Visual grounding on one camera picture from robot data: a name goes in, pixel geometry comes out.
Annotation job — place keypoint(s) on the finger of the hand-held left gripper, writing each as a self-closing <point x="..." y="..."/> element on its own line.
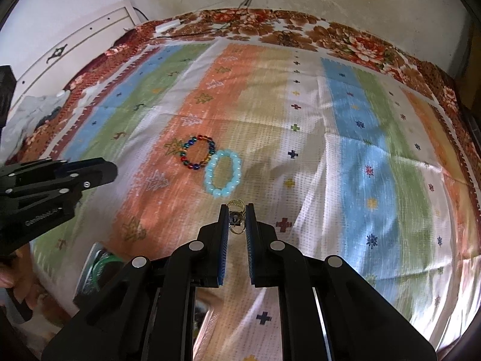
<point x="86" y="183"/>
<point x="75" y="167"/>

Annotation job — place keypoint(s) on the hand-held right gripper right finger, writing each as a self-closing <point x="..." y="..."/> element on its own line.
<point x="251" y="248"/>

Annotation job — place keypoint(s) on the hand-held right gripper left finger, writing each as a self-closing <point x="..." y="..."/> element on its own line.
<point x="223" y="248"/>

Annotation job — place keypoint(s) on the green jade bangle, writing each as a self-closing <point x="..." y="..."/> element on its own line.
<point x="105" y="258"/>

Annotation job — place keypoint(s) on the person's left hand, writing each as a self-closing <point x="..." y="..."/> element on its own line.
<point x="5" y="276"/>

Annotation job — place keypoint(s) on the crumpled grey cloth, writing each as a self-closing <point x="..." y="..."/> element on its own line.
<point x="30" y="116"/>

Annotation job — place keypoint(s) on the small white object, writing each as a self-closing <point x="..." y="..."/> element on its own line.
<point x="61" y="93"/>

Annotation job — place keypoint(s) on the white bed headboard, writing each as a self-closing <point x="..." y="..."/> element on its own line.
<point x="75" y="45"/>

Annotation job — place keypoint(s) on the striped colourful cloth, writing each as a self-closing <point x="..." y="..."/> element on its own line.
<point x="338" y="158"/>

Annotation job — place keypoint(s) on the white power adapter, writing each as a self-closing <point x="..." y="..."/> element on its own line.
<point x="167" y="26"/>

